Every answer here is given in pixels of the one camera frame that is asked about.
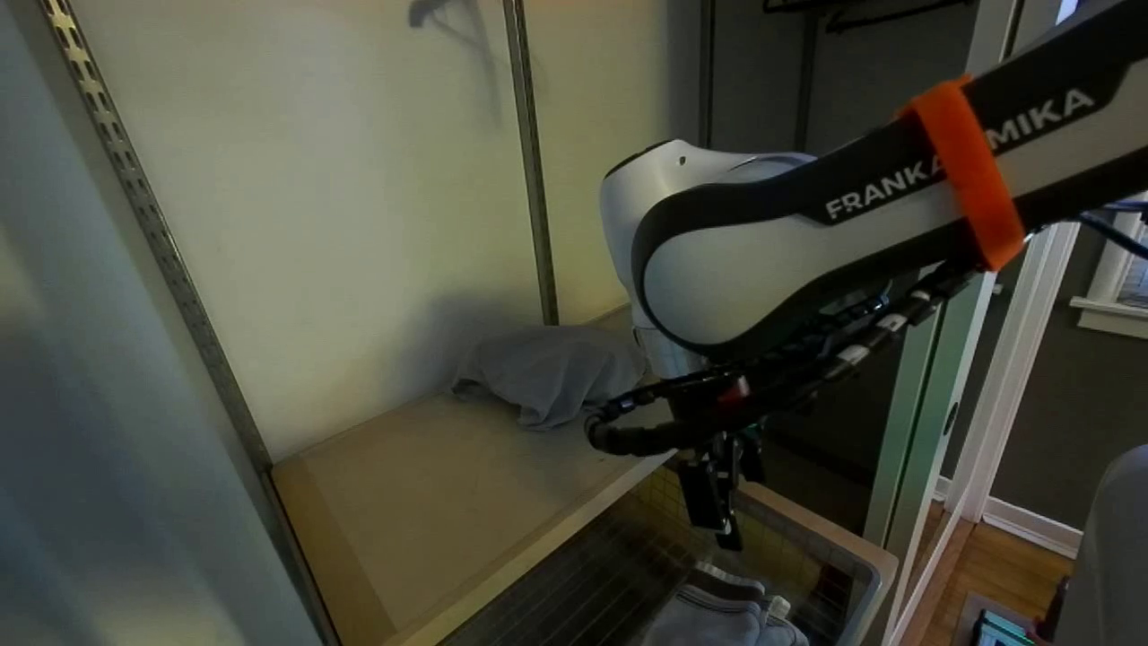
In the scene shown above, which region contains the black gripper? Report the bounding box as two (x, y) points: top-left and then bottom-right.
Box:
(673, 427), (763, 551)

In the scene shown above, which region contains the black cable bundle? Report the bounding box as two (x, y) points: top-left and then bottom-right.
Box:
(580, 261), (975, 461)

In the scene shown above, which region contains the grey striped folded garment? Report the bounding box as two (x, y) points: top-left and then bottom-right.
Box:
(634, 565), (812, 646)

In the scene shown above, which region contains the grey cloth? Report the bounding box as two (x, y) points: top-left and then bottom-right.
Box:
(447, 327), (643, 429)

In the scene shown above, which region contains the metal shelf upright rail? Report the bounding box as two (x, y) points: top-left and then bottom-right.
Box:
(31, 0), (342, 646)

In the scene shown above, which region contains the orange velcro strap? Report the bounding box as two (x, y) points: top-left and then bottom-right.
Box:
(902, 75), (1031, 277)

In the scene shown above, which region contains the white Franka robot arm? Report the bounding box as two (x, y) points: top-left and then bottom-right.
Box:
(585, 0), (1148, 548)

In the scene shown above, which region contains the white door frame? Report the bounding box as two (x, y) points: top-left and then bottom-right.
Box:
(862, 0), (1086, 646)

